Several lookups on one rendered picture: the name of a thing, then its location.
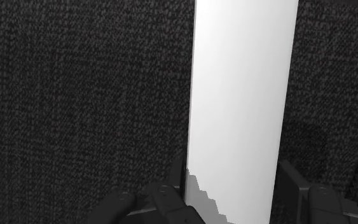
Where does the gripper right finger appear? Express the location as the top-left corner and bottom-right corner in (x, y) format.
(270, 159), (358, 224)

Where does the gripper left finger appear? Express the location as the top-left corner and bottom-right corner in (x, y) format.
(86, 154), (206, 224)

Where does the white long flat slab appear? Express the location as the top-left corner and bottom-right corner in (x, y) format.
(184, 0), (299, 224)

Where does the dark grey fabric sofa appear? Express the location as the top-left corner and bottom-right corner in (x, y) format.
(0, 0), (358, 224)

